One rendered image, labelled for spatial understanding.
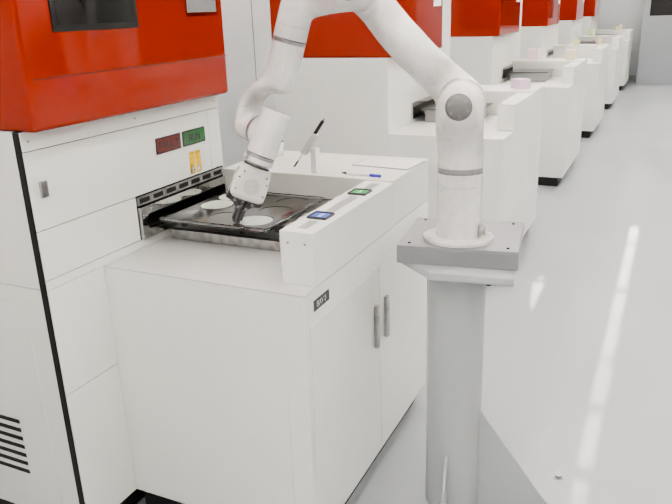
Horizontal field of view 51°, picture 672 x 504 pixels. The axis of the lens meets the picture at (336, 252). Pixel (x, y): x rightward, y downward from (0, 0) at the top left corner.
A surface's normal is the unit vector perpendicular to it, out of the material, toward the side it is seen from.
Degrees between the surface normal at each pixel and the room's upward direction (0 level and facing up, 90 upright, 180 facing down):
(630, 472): 0
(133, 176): 90
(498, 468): 90
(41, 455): 90
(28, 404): 90
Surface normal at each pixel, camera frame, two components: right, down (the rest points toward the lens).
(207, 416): -0.42, 0.31
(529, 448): -0.04, -0.94
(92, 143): 0.90, 0.11
